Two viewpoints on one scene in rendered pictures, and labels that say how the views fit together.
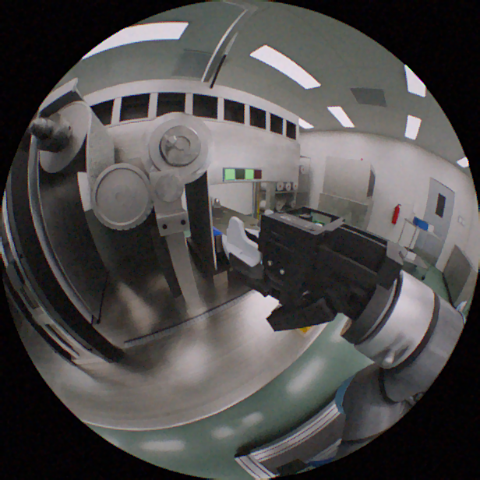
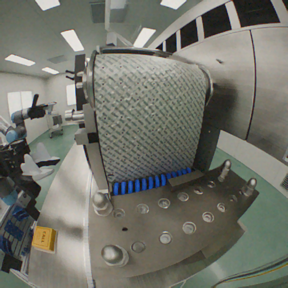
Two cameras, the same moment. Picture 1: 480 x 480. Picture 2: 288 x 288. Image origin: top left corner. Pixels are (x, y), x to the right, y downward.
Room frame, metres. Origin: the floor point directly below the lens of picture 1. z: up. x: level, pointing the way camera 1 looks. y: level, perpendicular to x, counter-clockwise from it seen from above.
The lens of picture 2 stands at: (0.44, -0.08, 1.22)
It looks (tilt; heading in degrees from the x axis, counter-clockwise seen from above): 25 degrees down; 107
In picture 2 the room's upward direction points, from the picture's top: 1 degrees clockwise
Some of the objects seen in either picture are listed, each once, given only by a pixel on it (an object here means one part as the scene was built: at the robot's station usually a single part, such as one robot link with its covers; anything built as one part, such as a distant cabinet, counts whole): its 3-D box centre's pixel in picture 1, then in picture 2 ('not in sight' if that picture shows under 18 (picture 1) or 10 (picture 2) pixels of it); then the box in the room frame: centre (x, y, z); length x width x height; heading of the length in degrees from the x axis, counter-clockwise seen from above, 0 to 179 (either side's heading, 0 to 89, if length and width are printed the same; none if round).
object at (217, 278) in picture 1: (202, 255); not in sight; (0.41, 0.14, 0.92); 0.28 x 0.04 x 0.04; 34
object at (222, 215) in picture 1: (224, 224); (191, 214); (0.51, 0.06, 1.00); 0.40 x 0.16 x 0.06; 34
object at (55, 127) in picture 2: not in sight; (54, 123); (-4.14, 2.15, 0.51); 0.91 x 0.58 x 1.02; 148
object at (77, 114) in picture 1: (81, 146); not in sight; (0.24, 0.40, 1.33); 0.25 x 0.14 x 0.14; 34
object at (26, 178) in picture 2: not in sight; (24, 175); (0.15, -0.07, 1.09); 0.09 x 0.05 x 0.02; 26
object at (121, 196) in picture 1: (129, 191); not in sight; (0.30, 0.28, 1.17); 0.26 x 0.12 x 0.12; 34
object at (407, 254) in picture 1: (418, 247); not in sight; (1.02, -3.39, 0.51); 0.91 x 0.58 x 1.02; 56
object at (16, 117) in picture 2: not in sight; (18, 116); (-0.48, 0.07, 1.21); 0.11 x 0.08 x 0.09; 51
